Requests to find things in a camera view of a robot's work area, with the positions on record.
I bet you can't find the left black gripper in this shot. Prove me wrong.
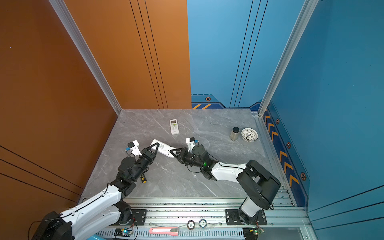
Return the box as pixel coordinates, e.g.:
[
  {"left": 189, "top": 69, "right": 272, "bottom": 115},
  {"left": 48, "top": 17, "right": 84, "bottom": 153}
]
[{"left": 132, "top": 143, "right": 158, "bottom": 184}]

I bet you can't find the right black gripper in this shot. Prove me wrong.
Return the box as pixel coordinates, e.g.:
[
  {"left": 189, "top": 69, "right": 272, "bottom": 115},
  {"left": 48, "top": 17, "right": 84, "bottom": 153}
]
[{"left": 169, "top": 148, "right": 205, "bottom": 170}]

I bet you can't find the white remote control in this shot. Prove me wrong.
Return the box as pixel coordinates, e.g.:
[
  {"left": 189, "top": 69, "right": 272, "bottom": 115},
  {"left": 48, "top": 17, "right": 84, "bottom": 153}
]
[
  {"left": 151, "top": 139, "right": 175, "bottom": 158},
  {"left": 170, "top": 119, "right": 179, "bottom": 135}
]

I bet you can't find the black yellow screwdriver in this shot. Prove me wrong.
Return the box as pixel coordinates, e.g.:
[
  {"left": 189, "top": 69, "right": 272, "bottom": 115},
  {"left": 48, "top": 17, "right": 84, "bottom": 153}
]
[{"left": 140, "top": 174, "right": 147, "bottom": 184}]

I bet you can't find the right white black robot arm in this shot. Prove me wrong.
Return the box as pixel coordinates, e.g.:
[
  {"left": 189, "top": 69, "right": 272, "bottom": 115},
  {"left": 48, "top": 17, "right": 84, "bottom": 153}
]
[{"left": 170, "top": 145, "right": 281, "bottom": 225}]

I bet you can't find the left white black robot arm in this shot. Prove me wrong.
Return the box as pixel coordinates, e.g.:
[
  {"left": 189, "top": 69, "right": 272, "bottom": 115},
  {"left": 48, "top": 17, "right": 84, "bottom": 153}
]
[{"left": 28, "top": 143, "right": 160, "bottom": 240}]

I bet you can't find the glass jar black lid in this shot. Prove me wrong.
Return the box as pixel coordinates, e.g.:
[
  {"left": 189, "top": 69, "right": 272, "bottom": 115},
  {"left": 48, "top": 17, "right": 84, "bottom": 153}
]
[{"left": 230, "top": 127, "right": 240, "bottom": 141}]

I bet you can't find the black round badge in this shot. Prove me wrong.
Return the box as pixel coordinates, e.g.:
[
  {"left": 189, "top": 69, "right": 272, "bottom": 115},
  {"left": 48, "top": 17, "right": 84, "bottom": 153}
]
[{"left": 187, "top": 220, "right": 196, "bottom": 230}]

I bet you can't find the white mesh basket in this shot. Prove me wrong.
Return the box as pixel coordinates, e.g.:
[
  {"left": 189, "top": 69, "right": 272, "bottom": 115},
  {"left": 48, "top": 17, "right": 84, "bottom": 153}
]
[{"left": 241, "top": 128, "right": 259, "bottom": 142}]

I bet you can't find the blue round badge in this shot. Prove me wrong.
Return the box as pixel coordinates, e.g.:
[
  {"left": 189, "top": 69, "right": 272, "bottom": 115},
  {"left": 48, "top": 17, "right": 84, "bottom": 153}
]
[{"left": 199, "top": 219, "right": 208, "bottom": 229}]

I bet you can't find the pink utility knife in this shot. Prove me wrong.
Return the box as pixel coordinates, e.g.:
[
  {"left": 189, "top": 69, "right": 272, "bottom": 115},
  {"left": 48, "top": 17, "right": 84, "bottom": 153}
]
[{"left": 149, "top": 227, "right": 179, "bottom": 236}]

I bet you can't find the green circuit board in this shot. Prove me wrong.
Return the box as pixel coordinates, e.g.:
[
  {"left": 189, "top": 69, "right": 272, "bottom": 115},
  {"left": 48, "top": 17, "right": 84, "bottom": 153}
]
[{"left": 114, "top": 228, "right": 134, "bottom": 238}]

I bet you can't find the small circuit board right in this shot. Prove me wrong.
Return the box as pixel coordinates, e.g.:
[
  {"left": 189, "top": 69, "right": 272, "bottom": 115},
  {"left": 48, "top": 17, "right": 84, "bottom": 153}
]
[{"left": 250, "top": 228, "right": 265, "bottom": 236}]

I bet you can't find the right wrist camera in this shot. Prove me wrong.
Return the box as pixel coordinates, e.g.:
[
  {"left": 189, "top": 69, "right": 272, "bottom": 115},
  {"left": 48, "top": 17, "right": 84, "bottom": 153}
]
[{"left": 186, "top": 137, "right": 199, "bottom": 152}]

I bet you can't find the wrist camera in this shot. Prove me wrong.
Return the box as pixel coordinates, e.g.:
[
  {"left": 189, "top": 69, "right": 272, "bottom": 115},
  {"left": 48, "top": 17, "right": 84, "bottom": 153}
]
[
  {"left": 186, "top": 137, "right": 199, "bottom": 152},
  {"left": 125, "top": 140, "right": 142, "bottom": 156}
]

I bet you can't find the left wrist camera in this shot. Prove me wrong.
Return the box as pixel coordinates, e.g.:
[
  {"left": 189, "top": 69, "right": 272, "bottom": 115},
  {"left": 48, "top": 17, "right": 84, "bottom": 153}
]
[{"left": 125, "top": 140, "right": 142, "bottom": 156}]

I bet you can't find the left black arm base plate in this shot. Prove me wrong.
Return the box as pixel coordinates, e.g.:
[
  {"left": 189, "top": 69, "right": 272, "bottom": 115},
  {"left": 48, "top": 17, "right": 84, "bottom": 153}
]
[{"left": 117, "top": 209, "right": 147, "bottom": 226}]

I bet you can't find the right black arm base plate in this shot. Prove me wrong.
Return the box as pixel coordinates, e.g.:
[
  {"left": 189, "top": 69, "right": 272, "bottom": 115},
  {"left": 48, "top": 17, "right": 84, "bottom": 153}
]
[{"left": 225, "top": 209, "right": 268, "bottom": 226}]

